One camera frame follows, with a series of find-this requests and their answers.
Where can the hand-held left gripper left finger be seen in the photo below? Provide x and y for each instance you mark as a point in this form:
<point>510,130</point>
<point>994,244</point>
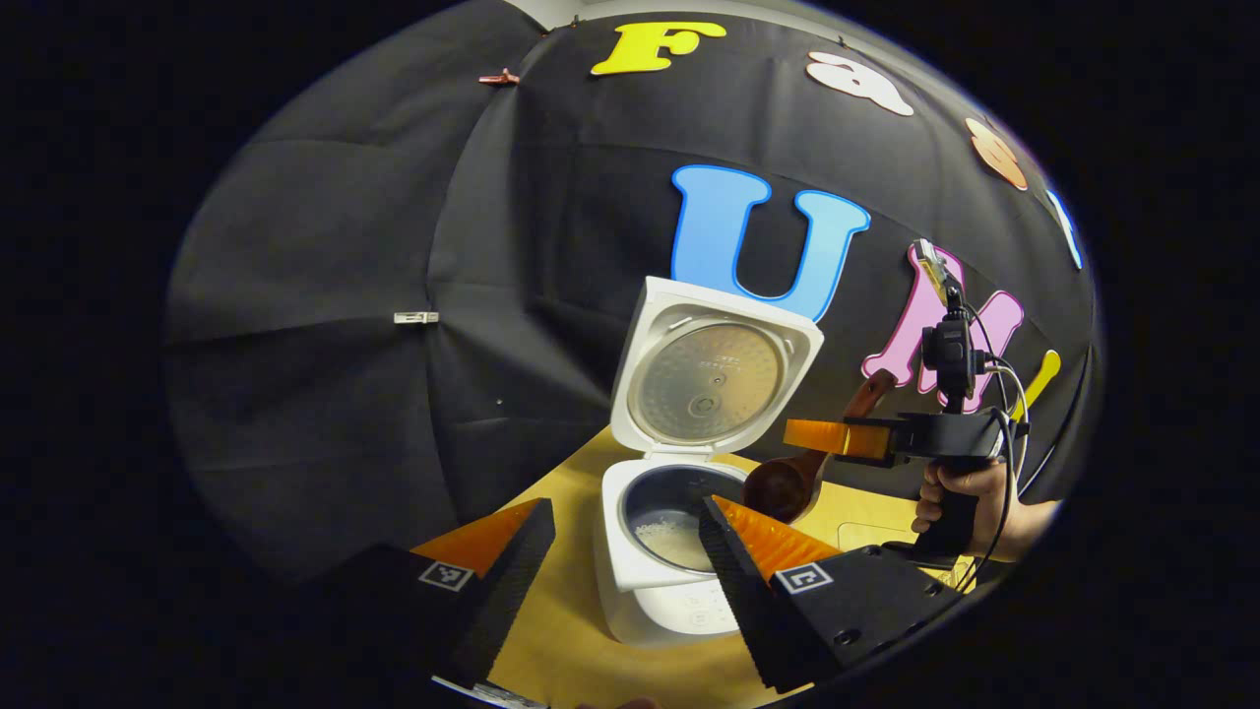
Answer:
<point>512,581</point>

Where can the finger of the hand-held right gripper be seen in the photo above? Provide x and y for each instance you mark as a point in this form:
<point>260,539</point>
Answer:
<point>832,437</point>

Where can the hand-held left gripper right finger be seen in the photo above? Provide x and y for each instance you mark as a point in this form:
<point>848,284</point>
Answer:
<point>738,581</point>

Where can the brown wooden spoon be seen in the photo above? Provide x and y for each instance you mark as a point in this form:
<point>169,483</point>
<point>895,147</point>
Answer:
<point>783,487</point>

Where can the white rice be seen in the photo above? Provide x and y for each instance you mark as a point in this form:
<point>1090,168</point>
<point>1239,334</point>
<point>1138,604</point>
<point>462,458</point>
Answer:
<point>674,540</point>

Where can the white rice cooker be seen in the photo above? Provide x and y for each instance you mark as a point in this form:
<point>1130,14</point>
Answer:
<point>640,591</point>

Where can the white cloth clip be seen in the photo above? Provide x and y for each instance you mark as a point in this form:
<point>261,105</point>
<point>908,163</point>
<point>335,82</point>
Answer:
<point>415,317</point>

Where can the black backdrop cloth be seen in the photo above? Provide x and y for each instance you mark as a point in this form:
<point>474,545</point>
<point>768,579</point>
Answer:
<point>325,295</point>

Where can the red cloth clip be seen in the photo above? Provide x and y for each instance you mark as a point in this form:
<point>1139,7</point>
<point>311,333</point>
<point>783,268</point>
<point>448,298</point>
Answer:
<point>499,77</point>

